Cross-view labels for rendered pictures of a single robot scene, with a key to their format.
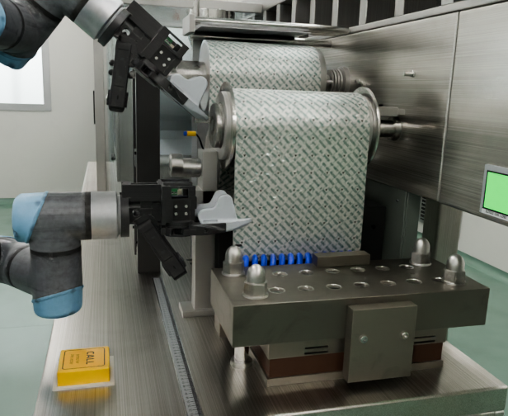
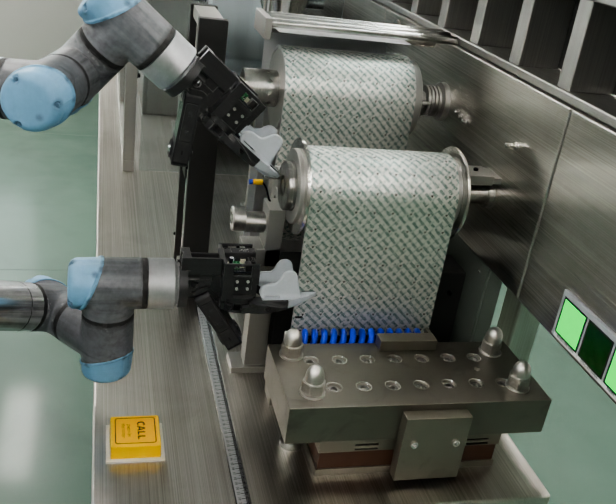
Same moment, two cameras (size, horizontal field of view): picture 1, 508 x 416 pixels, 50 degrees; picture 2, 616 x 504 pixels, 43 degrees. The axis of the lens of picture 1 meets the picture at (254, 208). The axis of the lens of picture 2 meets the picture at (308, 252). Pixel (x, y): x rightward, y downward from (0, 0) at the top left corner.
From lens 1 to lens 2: 40 cm
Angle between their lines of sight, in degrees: 13
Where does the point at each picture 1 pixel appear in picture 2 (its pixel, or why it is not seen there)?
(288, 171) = (361, 246)
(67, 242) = (122, 313)
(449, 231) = not seen: hidden behind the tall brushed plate
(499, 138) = (582, 269)
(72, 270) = (125, 338)
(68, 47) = not seen: outside the picture
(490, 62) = (589, 186)
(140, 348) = (188, 414)
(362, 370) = (409, 470)
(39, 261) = (93, 330)
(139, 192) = (200, 266)
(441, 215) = not seen: hidden behind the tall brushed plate
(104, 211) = (162, 286)
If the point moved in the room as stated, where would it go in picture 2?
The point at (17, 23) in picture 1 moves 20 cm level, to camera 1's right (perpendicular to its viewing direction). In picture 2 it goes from (84, 91) to (240, 113)
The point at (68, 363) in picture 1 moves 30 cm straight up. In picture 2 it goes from (121, 436) to (128, 247)
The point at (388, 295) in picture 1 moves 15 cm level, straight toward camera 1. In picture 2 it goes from (446, 404) to (429, 469)
